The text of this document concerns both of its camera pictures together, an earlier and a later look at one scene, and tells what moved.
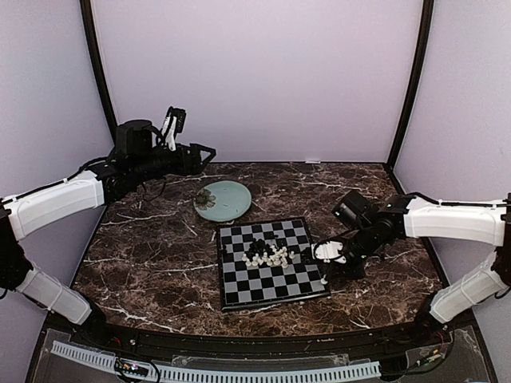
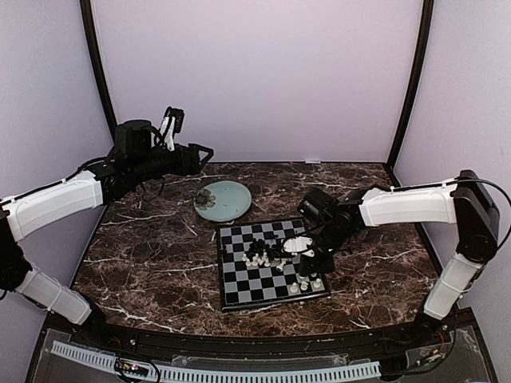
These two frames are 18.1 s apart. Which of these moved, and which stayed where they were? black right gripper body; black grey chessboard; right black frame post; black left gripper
Moved: black right gripper body
Stayed: black left gripper; black grey chessboard; right black frame post
